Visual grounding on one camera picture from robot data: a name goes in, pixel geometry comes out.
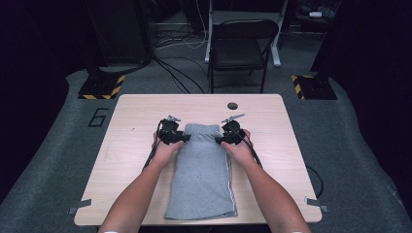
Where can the person's right hand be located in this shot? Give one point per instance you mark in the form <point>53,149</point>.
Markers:
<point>241,153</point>

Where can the black folding chair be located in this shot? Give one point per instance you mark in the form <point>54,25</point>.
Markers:
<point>238,51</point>

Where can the person's left hand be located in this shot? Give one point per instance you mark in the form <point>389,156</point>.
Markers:
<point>163,153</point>

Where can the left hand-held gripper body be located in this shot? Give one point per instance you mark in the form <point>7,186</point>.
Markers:
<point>168,132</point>

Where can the black stand base striped tape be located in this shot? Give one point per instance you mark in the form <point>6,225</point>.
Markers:
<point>315,87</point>
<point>98,85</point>

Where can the black table grommet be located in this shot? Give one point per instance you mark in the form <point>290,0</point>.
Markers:
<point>232,106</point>

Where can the black cabinet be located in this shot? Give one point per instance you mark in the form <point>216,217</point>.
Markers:
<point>120,32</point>

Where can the grey shorts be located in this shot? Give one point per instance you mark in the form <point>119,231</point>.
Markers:
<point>202,181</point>

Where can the small white device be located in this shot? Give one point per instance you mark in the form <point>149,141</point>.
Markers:
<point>315,14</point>

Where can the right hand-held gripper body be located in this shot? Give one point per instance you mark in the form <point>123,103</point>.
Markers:
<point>233,134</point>

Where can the grey metal table bracket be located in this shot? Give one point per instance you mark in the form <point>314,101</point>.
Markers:
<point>81,205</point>
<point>315,204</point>

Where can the white desk frame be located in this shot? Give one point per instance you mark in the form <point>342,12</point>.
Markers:
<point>275,48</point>

